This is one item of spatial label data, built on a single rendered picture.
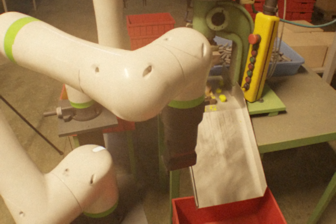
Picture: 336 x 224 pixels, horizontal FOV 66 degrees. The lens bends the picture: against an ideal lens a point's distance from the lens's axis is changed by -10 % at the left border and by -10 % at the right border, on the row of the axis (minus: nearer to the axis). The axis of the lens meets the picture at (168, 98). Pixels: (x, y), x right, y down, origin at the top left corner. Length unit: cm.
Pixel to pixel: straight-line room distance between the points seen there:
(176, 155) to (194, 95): 17
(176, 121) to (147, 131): 203
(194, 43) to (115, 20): 56
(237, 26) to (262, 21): 10
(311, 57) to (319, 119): 140
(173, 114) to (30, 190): 35
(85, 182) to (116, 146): 178
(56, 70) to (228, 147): 76
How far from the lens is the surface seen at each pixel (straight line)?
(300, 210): 220
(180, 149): 62
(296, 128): 124
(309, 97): 147
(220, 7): 104
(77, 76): 48
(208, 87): 123
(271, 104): 126
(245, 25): 114
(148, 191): 212
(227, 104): 120
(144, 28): 364
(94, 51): 47
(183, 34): 50
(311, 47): 263
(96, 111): 128
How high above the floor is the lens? 168
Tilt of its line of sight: 34 degrees down
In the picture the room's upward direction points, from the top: straight up
